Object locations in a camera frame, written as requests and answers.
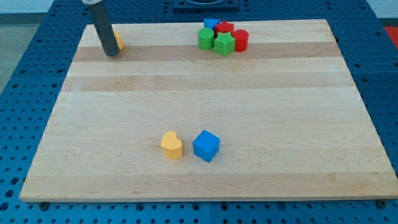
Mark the green cylinder block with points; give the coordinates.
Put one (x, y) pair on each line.
(205, 39)

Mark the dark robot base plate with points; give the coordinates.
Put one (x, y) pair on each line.
(205, 4)

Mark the yellow heart block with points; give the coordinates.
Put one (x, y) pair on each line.
(171, 145)

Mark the blue cube block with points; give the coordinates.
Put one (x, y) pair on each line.
(206, 146)

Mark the yellow block behind rod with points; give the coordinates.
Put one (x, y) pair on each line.
(119, 40)

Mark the blue triangle block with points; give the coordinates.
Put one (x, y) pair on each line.
(210, 23)

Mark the green star block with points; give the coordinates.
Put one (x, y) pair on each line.
(224, 44)

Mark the red cylinder block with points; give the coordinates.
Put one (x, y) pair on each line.
(241, 40)

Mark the wooden board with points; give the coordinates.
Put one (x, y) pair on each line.
(290, 119)

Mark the red star block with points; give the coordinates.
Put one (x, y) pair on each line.
(223, 27)

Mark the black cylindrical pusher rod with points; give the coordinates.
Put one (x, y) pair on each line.
(103, 26)

